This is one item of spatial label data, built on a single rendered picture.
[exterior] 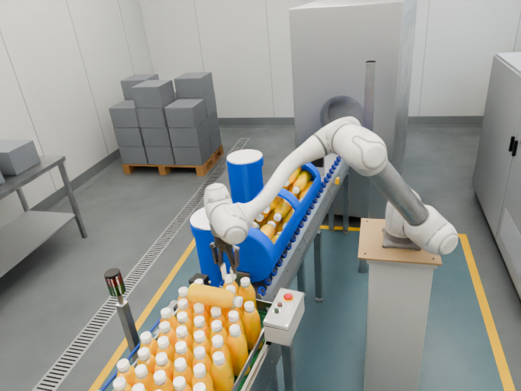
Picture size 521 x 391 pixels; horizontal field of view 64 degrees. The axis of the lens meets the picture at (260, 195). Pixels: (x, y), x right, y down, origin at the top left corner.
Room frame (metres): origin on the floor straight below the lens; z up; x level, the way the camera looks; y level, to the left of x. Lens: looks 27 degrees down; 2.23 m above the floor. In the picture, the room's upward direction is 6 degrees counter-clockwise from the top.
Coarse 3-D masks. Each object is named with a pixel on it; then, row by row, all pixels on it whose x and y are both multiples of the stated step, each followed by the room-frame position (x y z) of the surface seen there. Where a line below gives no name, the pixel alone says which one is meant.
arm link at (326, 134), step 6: (336, 120) 1.59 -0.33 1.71; (342, 120) 1.57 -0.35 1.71; (348, 120) 1.57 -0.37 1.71; (354, 120) 1.57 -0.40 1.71; (324, 126) 1.58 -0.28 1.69; (330, 126) 1.55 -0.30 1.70; (336, 126) 1.52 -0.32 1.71; (318, 132) 1.56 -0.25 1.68; (324, 132) 1.55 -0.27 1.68; (330, 132) 1.52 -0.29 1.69; (324, 138) 1.53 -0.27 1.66; (330, 138) 1.50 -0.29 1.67; (324, 144) 1.51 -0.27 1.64; (330, 144) 1.50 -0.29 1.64; (330, 150) 1.52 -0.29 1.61
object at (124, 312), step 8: (128, 304) 1.35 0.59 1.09; (120, 312) 1.32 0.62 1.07; (128, 312) 1.34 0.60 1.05; (120, 320) 1.33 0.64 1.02; (128, 320) 1.32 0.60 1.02; (128, 328) 1.32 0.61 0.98; (128, 336) 1.32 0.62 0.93; (136, 336) 1.34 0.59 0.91; (128, 344) 1.33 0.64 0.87; (136, 344) 1.33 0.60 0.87
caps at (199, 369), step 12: (168, 312) 1.24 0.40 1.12; (180, 312) 1.23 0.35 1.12; (168, 324) 1.17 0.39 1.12; (216, 324) 1.15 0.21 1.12; (144, 336) 1.12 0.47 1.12; (180, 336) 1.12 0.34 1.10; (204, 336) 1.10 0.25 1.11; (216, 336) 1.09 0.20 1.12; (144, 348) 1.07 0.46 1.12; (180, 348) 1.05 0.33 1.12; (204, 348) 1.04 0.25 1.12; (120, 360) 1.02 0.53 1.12; (156, 360) 1.01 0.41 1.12; (180, 360) 1.00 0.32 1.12; (216, 360) 0.99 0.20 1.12; (144, 372) 0.97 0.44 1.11; (156, 372) 0.96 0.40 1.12; (204, 372) 0.95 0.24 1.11; (120, 384) 0.93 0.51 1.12; (180, 384) 0.90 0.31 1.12; (204, 384) 0.89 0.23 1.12
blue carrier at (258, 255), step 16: (320, 176) 2.31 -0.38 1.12; (288, 192) 1.96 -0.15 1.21; (304, 208) 1.98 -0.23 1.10; (288, 224) 1.77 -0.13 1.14; (256, 240) 1.55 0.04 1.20; (288, 240) 1.75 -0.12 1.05; (224, 256) 1.62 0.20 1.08; (240, 256) 1.59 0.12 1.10; (256, 256) 1.55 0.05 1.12; (272, 256) 1.54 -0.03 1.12; (256, 272) 1.56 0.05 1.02
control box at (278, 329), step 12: (276, 300) 1.27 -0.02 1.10; (288, 300) 1.26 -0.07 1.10; (300, 300) 1.26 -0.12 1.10; (288, 312) 1.19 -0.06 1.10; (300, 312) 1.25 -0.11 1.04; (264, 324) 1.16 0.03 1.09; (276, 324) 1.14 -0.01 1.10; (288, 324) 1.13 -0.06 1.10; (264, 336) 1.16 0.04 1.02; (276, 336) 1.14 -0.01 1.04; (288, 336) 1.12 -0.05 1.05
